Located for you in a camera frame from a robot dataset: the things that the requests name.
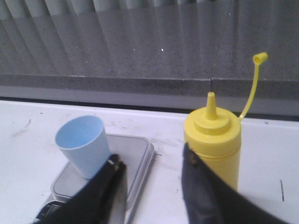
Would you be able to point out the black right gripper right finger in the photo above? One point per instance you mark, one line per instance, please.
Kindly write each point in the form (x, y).
(209, 200)

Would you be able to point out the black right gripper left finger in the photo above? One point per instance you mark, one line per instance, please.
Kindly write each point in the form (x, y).
(101, 201)

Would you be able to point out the yellow squeeze bottle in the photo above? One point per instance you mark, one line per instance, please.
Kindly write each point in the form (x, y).
(215, 134)

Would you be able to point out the light blue plastic cup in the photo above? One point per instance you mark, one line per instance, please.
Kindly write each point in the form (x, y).
(84, 143)

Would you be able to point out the silver digital kitchen scale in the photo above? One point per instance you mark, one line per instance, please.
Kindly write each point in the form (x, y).
(137, 153)

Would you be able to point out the grey stone counter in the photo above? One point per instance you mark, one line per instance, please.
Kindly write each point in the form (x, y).
(169, 63)

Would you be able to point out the grey pleated curtain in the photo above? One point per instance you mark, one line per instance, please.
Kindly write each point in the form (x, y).
(148, 10)

